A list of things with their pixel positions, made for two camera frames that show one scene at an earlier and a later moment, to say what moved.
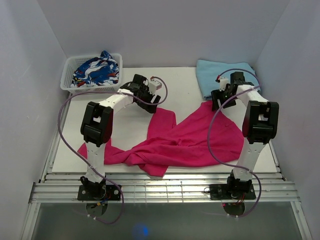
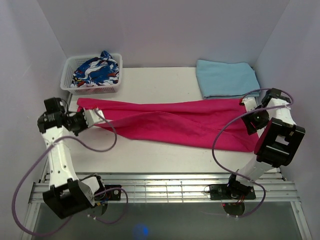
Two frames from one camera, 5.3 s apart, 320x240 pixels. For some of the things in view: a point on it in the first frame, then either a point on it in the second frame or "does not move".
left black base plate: (99, 192) does not move
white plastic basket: (73, 64) does not move
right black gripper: (217, 95) to (250, 129)
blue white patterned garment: (101, 70) does not move
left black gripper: (150, 108) to (85, 125)
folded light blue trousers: (209, 73) does not move
